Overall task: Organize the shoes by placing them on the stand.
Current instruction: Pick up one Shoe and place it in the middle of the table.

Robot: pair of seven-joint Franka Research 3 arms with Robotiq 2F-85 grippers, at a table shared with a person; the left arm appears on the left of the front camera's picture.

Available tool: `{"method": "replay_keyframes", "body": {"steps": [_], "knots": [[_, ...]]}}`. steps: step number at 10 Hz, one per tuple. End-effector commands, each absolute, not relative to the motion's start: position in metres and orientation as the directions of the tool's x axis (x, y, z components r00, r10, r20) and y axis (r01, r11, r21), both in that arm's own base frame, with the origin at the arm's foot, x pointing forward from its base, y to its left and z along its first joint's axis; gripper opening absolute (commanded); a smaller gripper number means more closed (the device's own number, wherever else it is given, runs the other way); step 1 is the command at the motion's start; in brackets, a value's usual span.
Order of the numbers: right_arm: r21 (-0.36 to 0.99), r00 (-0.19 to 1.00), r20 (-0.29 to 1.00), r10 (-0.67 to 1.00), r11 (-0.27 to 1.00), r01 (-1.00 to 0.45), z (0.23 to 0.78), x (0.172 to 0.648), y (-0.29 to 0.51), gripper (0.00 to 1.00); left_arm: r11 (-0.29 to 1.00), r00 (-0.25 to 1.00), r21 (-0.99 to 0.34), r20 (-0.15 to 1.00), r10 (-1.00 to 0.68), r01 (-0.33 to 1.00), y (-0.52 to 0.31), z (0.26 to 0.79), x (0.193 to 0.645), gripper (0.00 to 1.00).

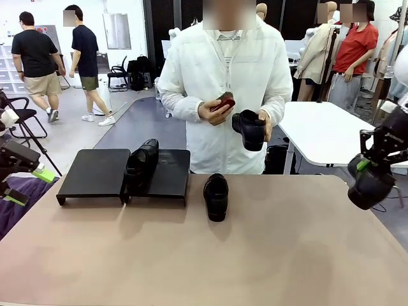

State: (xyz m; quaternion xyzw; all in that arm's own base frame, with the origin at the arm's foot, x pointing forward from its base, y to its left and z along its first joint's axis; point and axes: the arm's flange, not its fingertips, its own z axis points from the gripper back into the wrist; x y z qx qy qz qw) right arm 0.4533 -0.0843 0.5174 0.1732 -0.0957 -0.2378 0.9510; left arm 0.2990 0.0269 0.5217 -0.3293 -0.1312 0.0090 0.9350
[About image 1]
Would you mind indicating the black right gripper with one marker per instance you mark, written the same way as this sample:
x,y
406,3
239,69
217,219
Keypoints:
x,y
393,127

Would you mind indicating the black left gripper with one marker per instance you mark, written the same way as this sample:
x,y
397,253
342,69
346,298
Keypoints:
x,y
17,156

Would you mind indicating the black leather loafer shoe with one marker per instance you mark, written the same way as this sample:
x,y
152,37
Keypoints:
x,y
369,188
250,134
216,204
140,169

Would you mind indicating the red shoe brush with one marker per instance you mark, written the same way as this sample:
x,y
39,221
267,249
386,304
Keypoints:
x,y
223,102

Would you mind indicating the person's left forearm white sleeve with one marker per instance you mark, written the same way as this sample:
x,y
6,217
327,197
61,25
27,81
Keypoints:
x,y
280,102

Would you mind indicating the person's right forearm white sleeve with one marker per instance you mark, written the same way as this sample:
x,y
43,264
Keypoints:
x,y
178,103

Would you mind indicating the black shoe stand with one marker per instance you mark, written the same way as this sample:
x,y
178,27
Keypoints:
x,y
170,175
92,173

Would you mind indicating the black stand pole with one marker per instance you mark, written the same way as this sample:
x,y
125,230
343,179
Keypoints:
x,y
328,65

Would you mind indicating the person's left hand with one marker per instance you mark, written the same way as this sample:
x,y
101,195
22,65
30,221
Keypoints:
x,y
268,126

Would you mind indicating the person's right hand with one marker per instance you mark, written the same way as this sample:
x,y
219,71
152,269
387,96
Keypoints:
x,y
210,115

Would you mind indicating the purple cloth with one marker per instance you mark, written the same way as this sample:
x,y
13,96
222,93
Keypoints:
x,y
12,220

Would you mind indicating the light blue jacket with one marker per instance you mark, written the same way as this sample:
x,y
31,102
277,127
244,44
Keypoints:
x,y
398,90

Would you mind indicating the white side table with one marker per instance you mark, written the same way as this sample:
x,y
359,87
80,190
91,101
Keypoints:
x,y
318,127

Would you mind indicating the black folding chair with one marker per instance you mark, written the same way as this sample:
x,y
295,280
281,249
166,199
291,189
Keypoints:
x,y
22,114

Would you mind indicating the mannequin in pink coat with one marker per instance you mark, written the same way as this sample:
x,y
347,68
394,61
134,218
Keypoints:
x,y
385,60

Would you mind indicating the black backpack under table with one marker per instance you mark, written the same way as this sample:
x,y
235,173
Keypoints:
x,y
277,159

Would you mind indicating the mannequin in red shirt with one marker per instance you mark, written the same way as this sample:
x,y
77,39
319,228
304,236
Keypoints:
x,y
355,48

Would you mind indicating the white storage drawers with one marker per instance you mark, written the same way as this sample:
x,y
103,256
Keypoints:
x,y
8,73

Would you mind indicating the silver clothes rack pole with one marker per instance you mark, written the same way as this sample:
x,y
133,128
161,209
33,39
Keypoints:
x,y
397,35

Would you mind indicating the white air purifier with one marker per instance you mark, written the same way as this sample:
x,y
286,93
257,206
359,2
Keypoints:
x,y
105,95

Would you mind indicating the mannequin in beige coat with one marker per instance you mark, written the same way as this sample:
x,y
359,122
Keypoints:
x,y
314,54

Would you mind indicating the man in khaki shorts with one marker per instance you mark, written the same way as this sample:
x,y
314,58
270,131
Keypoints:
x,y
32,54

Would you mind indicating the black patterned hat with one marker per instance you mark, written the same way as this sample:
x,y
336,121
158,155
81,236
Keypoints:
x,y
401,14

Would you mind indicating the white mannequin torso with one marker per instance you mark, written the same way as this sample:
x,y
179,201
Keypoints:
x,y
308,33

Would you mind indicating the black office chair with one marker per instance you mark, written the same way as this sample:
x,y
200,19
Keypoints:
x,y
118,73

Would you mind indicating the man in green shorts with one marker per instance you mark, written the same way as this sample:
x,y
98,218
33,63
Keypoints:
x,y
84,48

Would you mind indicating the grey cabinet with red sign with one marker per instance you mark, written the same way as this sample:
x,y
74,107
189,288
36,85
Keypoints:
x,y
51,35

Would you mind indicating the black bags pile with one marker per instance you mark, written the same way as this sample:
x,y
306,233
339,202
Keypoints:
x,y
140,73

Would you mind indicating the person in white jacket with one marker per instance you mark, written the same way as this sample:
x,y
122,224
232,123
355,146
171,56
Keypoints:
x,y
229,73

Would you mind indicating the mannequin in dark red garment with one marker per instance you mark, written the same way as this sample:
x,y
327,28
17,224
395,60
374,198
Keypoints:
x,y
262,9

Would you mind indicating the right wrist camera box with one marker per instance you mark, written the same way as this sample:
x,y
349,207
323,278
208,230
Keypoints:
x,y
389,106

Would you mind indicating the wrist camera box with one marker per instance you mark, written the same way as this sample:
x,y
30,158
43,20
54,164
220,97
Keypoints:
x,y
10,117
389,106

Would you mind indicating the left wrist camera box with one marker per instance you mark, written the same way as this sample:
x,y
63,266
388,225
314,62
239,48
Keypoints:
x,y
10,117

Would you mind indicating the metal wall panel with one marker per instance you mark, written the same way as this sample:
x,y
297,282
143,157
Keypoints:
x,y
117,30

